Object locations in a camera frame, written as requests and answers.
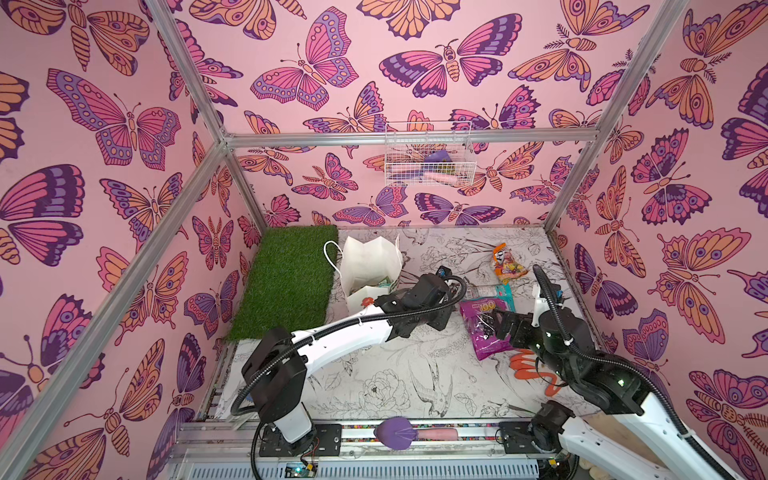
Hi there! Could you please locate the purple pink silicone spatula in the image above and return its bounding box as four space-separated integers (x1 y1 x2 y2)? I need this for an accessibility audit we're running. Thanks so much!
374 416 459 451

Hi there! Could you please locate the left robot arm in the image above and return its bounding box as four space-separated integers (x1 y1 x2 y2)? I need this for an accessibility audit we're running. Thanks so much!
230 273 468 447

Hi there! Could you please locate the clear wall basket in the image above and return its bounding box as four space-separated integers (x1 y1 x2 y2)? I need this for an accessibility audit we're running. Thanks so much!
382 122 477 189

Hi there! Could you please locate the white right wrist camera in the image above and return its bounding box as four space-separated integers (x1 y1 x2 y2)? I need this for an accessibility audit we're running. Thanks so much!
532 283 564 327

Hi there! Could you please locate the teal mint candy bag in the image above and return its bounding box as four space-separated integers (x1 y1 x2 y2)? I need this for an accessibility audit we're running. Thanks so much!
494 284 516 312

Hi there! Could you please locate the green artificial grass mat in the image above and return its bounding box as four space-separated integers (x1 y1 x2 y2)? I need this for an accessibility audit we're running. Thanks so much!
229 226 338 342

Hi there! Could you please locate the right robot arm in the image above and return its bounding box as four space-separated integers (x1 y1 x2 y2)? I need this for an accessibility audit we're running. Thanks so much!
491 308 739 479

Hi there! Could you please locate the white floral paper bag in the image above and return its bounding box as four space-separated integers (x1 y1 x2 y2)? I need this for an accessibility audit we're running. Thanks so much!
323 236 404 315

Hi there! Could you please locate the purple blackcurrant candy bag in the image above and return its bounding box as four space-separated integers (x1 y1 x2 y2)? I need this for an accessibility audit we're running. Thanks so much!
459 297 513 361

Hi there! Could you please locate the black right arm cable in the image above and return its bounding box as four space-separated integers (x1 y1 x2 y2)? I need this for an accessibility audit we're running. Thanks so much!
532 264 739 480

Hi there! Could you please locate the orange lemon candy bag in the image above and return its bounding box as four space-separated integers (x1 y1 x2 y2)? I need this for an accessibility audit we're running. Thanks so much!
492 243 528 284

